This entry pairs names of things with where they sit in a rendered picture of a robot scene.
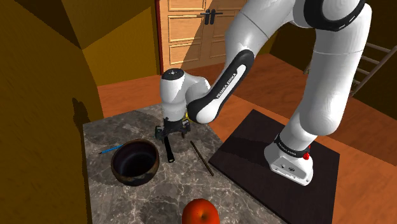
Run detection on red apple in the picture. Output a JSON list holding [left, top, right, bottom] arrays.
[[181, 198, 221, 224]]

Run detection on wooden double door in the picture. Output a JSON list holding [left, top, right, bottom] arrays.
[[155, 0, 249, 74]]

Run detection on black marker pen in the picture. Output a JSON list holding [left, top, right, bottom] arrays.
[[164, 135, 176, 164]]

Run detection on wooden ladder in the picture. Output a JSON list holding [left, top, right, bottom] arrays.
[[303, 42, 397, 97]]

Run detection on blue pencil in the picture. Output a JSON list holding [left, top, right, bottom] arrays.
[[98, 143, 124, 155]]

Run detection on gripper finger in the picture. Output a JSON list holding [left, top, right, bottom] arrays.
[[180, 121, 191, 139], [155, 125, 165, 143]]

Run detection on dark brown stick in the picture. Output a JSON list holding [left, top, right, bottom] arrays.
[[190, 140, 215, 177]]

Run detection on dark brown bowl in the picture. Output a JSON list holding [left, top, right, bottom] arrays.
[[110, 139, 160, 187]]

